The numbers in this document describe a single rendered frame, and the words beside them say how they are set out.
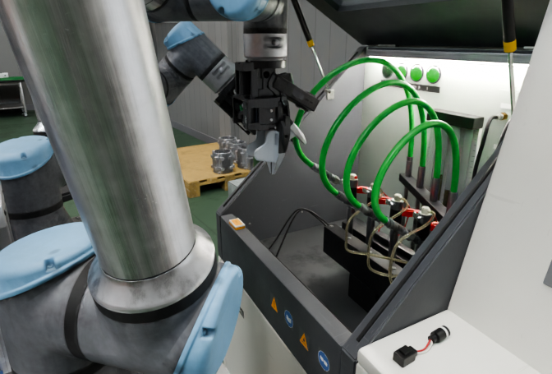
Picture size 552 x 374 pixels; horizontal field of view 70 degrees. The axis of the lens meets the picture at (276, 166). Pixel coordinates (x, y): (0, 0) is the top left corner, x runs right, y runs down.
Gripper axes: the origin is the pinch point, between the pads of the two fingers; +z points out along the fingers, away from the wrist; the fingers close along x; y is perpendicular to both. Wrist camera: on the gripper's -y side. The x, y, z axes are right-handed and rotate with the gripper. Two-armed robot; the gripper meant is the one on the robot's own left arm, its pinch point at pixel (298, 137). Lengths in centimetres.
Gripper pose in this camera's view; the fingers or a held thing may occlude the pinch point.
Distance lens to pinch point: 90.8
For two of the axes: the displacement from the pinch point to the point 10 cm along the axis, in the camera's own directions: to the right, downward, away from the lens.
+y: -6.6, 7.5, -1.2
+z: 7.1, 6.6, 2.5
